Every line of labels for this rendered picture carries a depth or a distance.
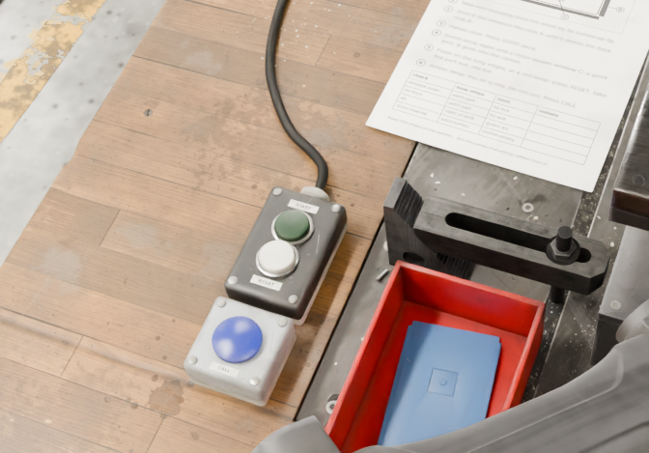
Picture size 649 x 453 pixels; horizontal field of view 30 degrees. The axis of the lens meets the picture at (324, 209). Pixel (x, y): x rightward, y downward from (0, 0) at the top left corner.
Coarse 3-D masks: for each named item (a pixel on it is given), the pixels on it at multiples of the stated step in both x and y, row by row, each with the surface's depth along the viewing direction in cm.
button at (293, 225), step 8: (280, 216) 101; (288, 216) 100; (296, 216) 100; (304, 216) 100; (280, 224) 100; (288, 224) 100; (296, 224) 100; (304, 224) 100; (280, 232) 100; (288, 232) 100; (296, 232) 100; (304, 232) 100; (288, 240) 100; (296, 240) 100
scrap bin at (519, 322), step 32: (416, 288) 96; (448, 288) 94; (480, 288) 92; (384, 320) 94; (416, 320) 98; (448, 320) 97; (480, 320) 96; (512, 320) 94; (544, 320) 93; (384, 352) 96; (512, 352) 95; (352, 384) 90; (384, 384) 95; (512, 384) 88; (352, 416) 92; (352, 448) 92
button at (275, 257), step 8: (264, 248) 99; (272, 248) 99; (280, 248) 99; (288, 248) 99; (264, 256) 99; (272, 256) 98; (280, 256) 98; (288, 256) 98; (264, 264) 98; (272, 264) 98; (280, 264) 98; (288, 264) 98; (272, 272) 98; (280, 272) 98
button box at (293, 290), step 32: (288, 128) 109; (320, 160) 106; (288, 192) 103; (320, 192) 103; (256, 224) 101; (320, 224) 101; (256, 256) 99; (320, 256) 99; (256, 288) 98; (288, 288) 98
